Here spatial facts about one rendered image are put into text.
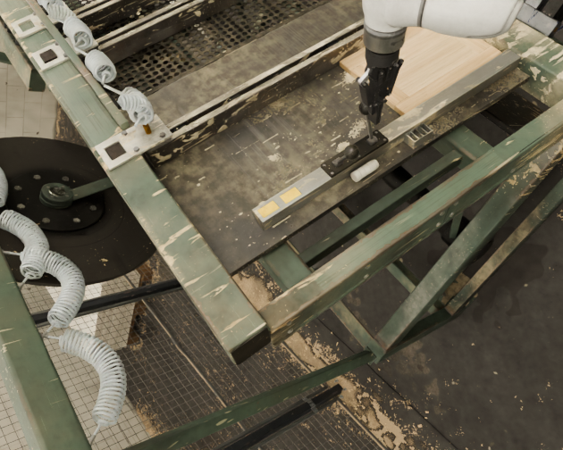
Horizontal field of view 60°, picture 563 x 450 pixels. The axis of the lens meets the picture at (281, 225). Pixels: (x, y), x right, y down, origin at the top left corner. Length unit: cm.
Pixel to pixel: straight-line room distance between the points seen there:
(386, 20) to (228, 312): 67
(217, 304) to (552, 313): 196
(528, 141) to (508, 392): 177
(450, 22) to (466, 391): 237
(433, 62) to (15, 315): 141
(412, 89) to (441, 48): 21
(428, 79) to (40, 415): 138
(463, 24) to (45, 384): 121
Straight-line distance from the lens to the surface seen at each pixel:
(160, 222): 121
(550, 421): 294
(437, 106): 150
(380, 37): 109
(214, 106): 147
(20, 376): 138
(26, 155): 214
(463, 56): 171
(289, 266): 124
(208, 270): 111
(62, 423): 133
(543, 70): 169
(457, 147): 151
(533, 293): 273
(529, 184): 181
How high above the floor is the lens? 250
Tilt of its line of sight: 44 degrees down
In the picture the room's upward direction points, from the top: 101 degrees counter-clockwise
